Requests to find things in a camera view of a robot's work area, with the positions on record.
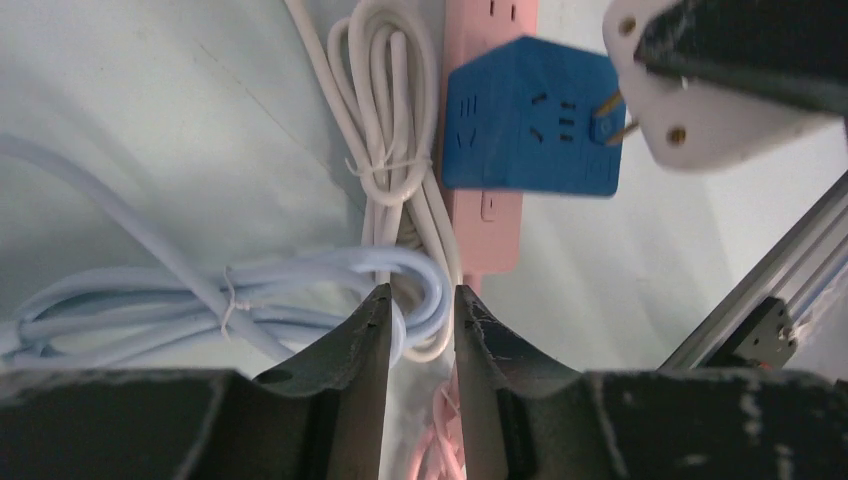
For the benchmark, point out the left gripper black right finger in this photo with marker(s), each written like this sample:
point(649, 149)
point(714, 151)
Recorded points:
point(524, 414)

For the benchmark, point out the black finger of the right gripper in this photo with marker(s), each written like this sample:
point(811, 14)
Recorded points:
point(790, 52)

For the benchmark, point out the blue cube socket adapter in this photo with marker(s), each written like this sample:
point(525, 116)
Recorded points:
point(522, 118)

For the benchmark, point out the aluminium frame rail front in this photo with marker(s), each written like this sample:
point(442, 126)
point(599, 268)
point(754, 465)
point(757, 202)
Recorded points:
point(758, 323)

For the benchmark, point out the white square plug adapter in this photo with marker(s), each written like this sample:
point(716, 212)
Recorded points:
point(692, 125)

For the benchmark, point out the white power strip with cable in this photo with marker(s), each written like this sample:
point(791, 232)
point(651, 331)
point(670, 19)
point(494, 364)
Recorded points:
point(378, 71)

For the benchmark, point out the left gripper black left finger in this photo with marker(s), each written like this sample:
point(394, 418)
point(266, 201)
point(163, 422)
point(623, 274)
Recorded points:
point(335, 395)

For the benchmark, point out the pink power strip with cable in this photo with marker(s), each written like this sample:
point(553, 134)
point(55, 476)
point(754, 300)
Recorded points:
point(486, 223)

